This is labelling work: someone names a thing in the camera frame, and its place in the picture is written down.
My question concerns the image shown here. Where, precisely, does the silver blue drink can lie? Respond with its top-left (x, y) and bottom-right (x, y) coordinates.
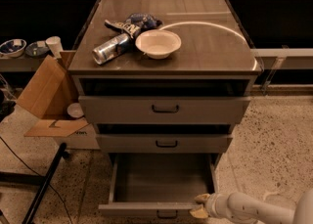
top-left (92, 33), bottom-right (132, 65)

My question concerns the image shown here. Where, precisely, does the blue crumpled chip bag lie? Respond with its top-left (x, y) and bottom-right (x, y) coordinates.
top-left (104, 13), bottom-right (162, 39)

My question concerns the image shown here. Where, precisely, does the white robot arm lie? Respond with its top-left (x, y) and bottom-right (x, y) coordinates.
top-left (190, 189), bottom-right (313, 224)

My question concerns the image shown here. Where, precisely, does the black metal stand leg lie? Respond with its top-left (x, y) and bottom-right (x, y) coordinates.
top-left (0, 143), bottom-right (68, 224)

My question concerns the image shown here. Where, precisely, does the grey drawer cabinet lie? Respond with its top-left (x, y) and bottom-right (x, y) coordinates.
top-left (67, 0), bottom-right (262, 170)

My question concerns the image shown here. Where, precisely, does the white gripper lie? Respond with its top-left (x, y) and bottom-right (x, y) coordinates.
top-left (190, 193), bottom-right (231, 219)

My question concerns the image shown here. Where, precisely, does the blue patterned bowl left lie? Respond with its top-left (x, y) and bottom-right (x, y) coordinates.
top-left (0, 39), bottom-right (26, 58)

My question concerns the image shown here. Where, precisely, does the small white bowl in box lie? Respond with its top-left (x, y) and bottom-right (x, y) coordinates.
top-left (67, 103), bottom-right (84, 118)

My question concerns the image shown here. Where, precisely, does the grey bottom drawer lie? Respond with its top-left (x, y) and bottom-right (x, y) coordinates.
top-left (99, 154), bottom-right (217, 219)

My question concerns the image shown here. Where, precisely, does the white paper cup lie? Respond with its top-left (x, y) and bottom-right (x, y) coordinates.
top-left (46, 36), bottom-right (63, 58)

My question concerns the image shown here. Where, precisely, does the open cardboard box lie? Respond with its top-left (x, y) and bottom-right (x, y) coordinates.
top-left (17, 56), bottom-right (99, 150)

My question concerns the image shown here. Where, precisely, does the blue patterned bowl right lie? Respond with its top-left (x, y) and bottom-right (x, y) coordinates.
top-left (24, 41), bottom-right (50, 59)

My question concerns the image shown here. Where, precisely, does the grey middle drawer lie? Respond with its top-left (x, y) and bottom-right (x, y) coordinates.
top-left (96, 134), bottom-right (233, 154)

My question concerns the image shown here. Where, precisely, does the grey top drawer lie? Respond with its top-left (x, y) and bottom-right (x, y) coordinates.
top-left (79, 96), bottom-right (249, 124)

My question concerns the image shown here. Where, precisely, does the black floor cable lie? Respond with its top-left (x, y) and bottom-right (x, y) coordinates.
top-left (0, 136), bottom-right (74, 224)

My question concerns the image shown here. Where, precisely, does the grey drawer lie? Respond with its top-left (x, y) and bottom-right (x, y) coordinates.
top-left (99, 154), bottom-right (217, 219)
top-left (79, 96), bottom-right (249, 124)
top-left (96, 134), bottom-right (233, 154)

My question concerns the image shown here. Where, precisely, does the blue patterned bowl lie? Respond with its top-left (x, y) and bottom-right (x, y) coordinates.
top-left (24, 41), bottom-right (50, 59)
top-left (0, 39), bottom-right (26, 58)

